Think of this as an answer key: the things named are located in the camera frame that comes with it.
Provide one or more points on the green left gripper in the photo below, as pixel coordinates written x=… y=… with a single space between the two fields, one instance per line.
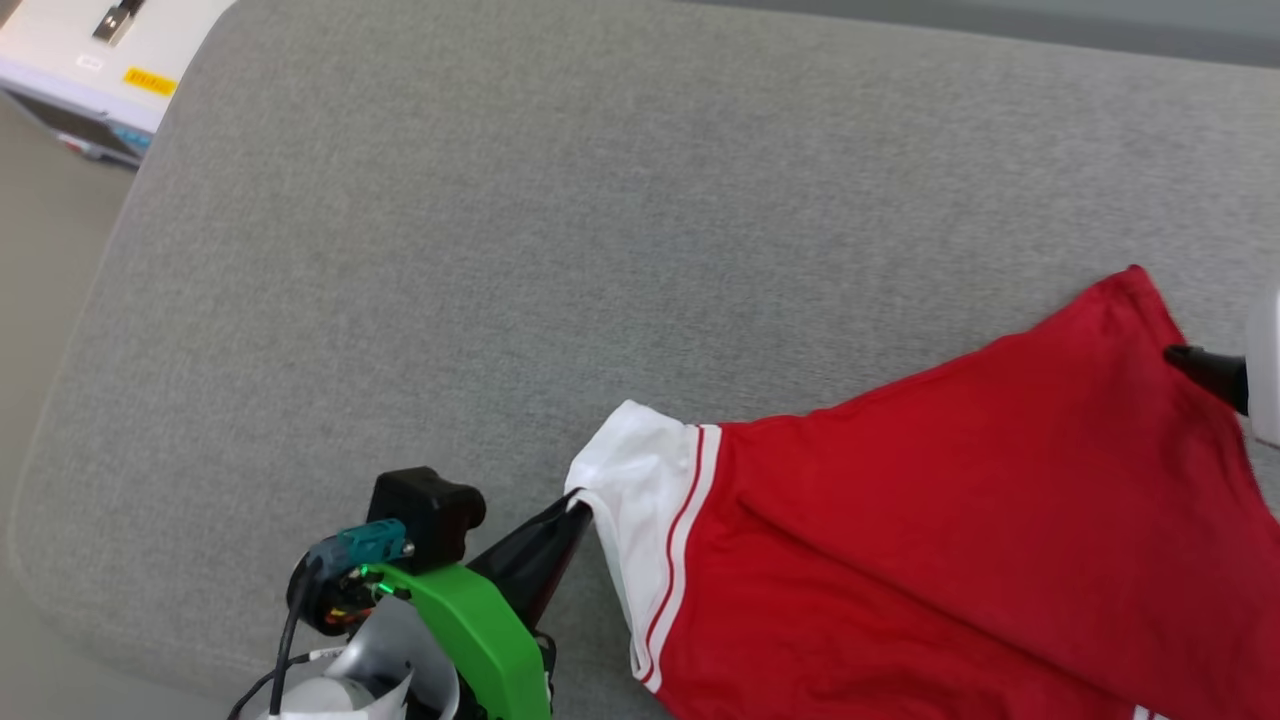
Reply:
x=480 y=630

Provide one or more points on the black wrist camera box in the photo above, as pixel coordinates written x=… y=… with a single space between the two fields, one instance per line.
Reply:
x=425 y=515

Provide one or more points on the red and white shirt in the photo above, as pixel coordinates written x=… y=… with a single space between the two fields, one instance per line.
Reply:
x=950 y=520

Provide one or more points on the white flat electronic box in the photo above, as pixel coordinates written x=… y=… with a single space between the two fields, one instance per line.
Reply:
x=60 y=50

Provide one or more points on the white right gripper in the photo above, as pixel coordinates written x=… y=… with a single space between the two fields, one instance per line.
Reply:
x=1266 y=370

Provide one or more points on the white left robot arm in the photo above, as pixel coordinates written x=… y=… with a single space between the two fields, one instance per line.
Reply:
x=370 y=670

